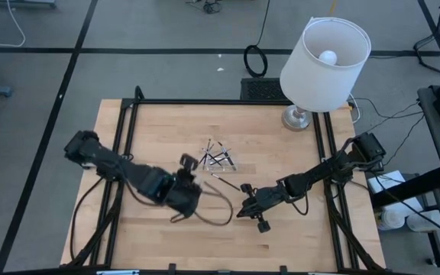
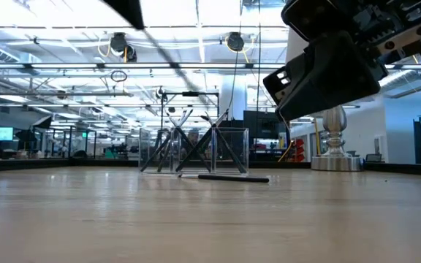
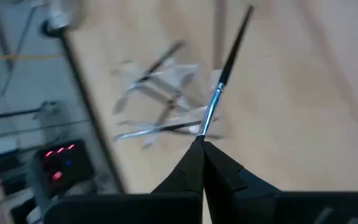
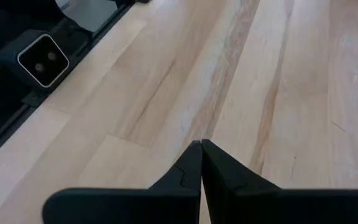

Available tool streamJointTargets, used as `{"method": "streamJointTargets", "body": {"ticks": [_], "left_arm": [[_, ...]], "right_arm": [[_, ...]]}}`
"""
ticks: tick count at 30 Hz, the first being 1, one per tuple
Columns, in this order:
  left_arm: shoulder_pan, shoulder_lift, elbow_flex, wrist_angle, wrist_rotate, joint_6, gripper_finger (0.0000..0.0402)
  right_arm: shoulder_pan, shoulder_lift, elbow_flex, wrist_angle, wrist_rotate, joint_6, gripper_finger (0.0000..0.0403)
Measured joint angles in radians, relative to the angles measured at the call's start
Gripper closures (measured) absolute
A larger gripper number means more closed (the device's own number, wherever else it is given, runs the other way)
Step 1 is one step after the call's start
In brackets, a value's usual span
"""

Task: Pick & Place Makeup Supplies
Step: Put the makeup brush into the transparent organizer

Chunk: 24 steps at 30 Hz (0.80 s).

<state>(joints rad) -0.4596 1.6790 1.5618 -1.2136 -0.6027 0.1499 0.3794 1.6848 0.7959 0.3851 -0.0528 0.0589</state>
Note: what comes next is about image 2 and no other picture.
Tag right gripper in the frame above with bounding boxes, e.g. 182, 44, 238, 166
263, 0, 421, 122

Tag white shade silver table lamp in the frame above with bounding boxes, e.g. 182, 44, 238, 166
285, 27, 364, 172

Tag red storage bins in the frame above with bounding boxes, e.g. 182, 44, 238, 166
293, 137, 306, 164

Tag black television screen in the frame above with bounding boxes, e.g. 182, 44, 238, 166
242, 110, 289, 140

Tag gray laptop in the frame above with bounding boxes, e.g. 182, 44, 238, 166
363, 152, 384, 164

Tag clear acrylic organizer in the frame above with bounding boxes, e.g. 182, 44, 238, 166
138, 126, 251, 175

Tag person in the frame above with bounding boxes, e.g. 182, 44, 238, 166
186, 129, 201, 149

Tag black retractable cord reel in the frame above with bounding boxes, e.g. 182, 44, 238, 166
226, 31, 246, 53
109, 31, 139, 64

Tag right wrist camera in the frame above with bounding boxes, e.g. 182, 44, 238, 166
281, 0, 346, 42

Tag yellow cable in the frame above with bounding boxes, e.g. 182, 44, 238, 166
313, 117, 323, 157

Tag black cable loop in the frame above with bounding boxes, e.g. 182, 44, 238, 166
110, 69, 129, 84

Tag black camera rig frame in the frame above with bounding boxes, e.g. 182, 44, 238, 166
159, 90, 221, 129

